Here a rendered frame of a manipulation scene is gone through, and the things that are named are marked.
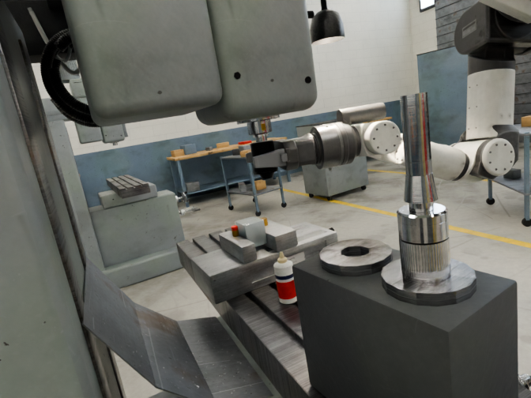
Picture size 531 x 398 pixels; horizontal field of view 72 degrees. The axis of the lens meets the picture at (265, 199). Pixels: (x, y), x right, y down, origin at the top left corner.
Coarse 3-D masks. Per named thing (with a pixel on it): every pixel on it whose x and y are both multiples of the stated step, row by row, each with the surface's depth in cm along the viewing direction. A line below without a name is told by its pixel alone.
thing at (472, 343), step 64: (320, 256) 46; (384, 256) 43; (320, 320) 46; (384, 320) 36; (448, 320) 32; (512, 320) 36; (320, 384) 50; (384, 384) 38; (448, 384) 31; (512, 384) 38
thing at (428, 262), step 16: (400, 224) 36; (448, 224) 35; (400, 240) 37; (416, 240) 35; (432, 240) 35; (448, 240) 35; (416, 256) 35; (432, 256) 35; (448, 256) 36; (416, 272) 36; (432, 272) 35; (448, 272) 36
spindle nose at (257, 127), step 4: (264, 120) 69; (268, 120) 70; (248, 124) 70; (252, 124) 69; (256, 124) 69; (260, 124) 69; (268, 124) 70; (248, 128) 71; (252, 128) 70; (256, 128) 69; (260, 128) 69; (268, 128) 70; (248, 132) 71; (252, 132) 70; (256, 132) 70; (260, 132) 69; (264, 132) 70; (268, 132) 70
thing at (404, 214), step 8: (400, 208) 37; (408, 208) 37; (440, 208) 35; (400, 216) 36; (408, 216) 35; (416, 216) 35; (424, 216) 34; (432, 216) 34; (440, 216) 34; (408, 224) 35; (416, 224) 35; (424, 224) 34; (432, 224) 34
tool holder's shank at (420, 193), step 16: (400, 96) 34; (416, 96) 33; (416, 112) 33; (416, 128) 33; (416, 144) 34; (416, 160) 34; (416, 176) 35; (432, 176) 35; (416, 192) 35; (432, 192) 35; (416, 208) 35; (432, 208) 35
